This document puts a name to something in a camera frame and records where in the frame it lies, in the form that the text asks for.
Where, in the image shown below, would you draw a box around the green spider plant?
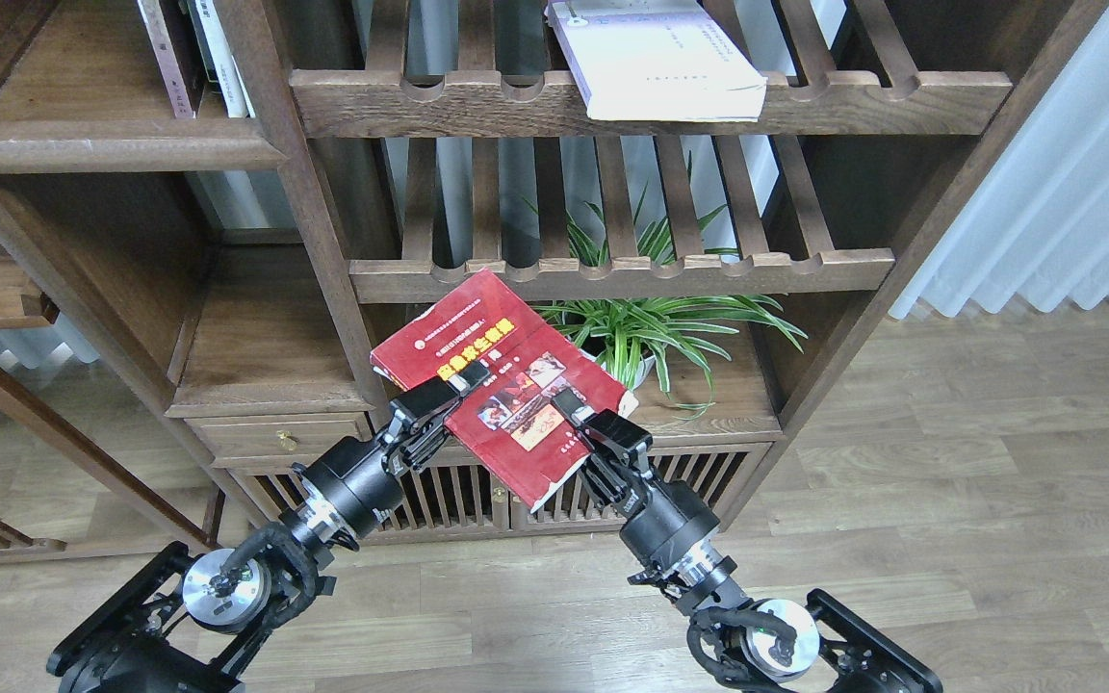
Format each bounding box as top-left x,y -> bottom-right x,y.
516,154 -> 808,420

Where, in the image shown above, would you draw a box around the red book with photo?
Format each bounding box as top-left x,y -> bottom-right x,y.
372,271 -> 638,510

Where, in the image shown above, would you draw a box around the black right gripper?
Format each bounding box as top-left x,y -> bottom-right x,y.
552,389 -> 725,583

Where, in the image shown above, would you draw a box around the white curtain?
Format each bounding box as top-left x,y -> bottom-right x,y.
891,9 -> 1109,320

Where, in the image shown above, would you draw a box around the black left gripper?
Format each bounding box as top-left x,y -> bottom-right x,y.
289,370 -> 489,546

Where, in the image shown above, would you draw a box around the maroon book white characters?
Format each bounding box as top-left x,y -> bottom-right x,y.
138,0 -> 204,119

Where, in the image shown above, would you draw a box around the white paperback book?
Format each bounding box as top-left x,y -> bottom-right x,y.
545,1 -> 766,122

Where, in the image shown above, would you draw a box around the upright white books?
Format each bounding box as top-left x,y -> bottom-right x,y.
189,1 -> 256,118

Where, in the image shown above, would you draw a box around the white plant pot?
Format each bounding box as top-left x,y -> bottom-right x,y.
597,337 -> 657,390

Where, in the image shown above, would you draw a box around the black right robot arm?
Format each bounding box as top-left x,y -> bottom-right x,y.
555,390 -> 942,692

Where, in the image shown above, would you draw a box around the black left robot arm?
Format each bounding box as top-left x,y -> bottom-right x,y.
47,361 -> 488,692

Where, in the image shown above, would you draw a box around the brass drawer knob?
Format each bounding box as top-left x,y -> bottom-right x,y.
276,430 -> 301,452

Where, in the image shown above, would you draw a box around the dark wooden bookshelf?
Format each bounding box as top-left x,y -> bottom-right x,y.
0,1 -> 1108,524

